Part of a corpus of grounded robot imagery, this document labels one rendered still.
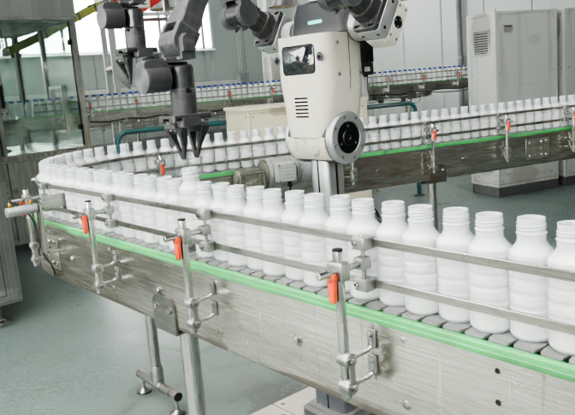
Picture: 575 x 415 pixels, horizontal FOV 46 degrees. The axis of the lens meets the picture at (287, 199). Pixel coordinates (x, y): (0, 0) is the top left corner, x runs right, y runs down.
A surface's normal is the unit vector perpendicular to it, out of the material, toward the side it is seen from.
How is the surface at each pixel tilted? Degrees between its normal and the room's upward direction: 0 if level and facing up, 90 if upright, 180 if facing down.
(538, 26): 90
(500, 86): 90
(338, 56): 90
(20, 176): 90
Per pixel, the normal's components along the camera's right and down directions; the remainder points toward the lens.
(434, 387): -0.76, 0.18
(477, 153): 0.38, 0.13
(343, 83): 0.65, 0.26
